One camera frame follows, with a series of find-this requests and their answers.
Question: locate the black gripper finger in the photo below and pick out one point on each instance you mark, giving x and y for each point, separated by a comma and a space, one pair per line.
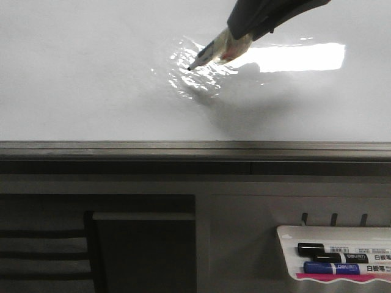
290, 15
254, 17

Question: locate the black capped marker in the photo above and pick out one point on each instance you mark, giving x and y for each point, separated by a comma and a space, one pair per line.
309, 249
352, 258

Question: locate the black capped marker middle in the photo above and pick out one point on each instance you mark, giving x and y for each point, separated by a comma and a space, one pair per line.
352, 258

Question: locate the metal hook left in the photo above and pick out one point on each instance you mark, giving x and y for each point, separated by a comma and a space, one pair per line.
304, 219

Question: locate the white plastic marker tray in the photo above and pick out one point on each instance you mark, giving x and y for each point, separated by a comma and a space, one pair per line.
351, 237

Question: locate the metal hook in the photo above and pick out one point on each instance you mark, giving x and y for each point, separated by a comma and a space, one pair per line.
333, 221
304, 219

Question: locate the black white whiteboard marker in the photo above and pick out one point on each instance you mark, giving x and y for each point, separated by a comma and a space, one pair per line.
223, 49

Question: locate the black capped marker upper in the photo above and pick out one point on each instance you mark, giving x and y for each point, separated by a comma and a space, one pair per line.
309, 249

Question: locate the blue capped marker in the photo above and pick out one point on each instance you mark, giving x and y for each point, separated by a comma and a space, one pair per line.
346, 269

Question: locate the dark chair back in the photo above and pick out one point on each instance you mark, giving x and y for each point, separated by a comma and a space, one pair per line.
95, 272

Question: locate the white whiteboard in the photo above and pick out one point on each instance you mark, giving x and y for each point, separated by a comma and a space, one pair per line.
111, 77

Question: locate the metal hook middle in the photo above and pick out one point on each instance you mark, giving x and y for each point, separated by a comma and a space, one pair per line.
333, 221

